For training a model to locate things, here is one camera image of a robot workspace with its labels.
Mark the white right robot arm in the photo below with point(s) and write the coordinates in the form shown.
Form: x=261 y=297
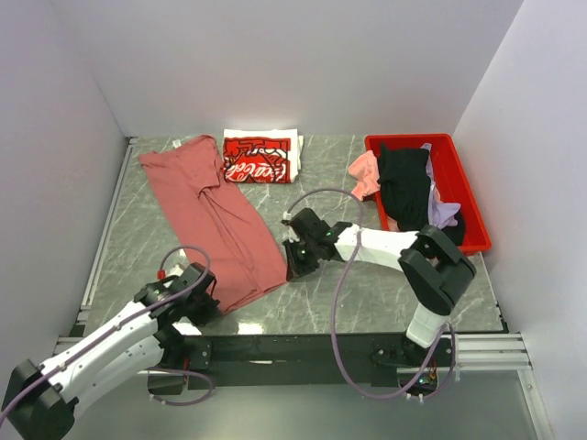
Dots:
x=435 y=268

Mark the dusty rose t-shirt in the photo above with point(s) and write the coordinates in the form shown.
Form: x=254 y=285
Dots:
x=205 y=210

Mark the lavender shirt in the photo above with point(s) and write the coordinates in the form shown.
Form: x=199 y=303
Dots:
x=440 y=214

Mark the red white Coca-Cola shirt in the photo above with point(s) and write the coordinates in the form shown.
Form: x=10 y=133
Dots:
x=263 y=156

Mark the black shirt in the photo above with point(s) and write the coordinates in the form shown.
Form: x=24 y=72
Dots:
x=405 y=190

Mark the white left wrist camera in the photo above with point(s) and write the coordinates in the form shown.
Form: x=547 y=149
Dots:
x=176 y=270

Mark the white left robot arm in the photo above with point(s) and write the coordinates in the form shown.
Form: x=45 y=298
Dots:
x=152 y=331

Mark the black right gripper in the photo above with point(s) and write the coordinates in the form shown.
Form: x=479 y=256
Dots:
x=295 y=269

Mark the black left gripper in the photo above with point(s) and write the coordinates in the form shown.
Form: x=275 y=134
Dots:
x=208 y=313

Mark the red plastic bin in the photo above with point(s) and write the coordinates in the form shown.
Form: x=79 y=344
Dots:
x=451 y=179

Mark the light salmon pink shirt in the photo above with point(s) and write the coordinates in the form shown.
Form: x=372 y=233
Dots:
x=365 y=171

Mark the black base crossbar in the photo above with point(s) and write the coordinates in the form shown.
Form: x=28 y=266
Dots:
x=273 y=360

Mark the aluminium rail frame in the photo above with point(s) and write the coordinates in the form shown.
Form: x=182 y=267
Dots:
x=494 y=402

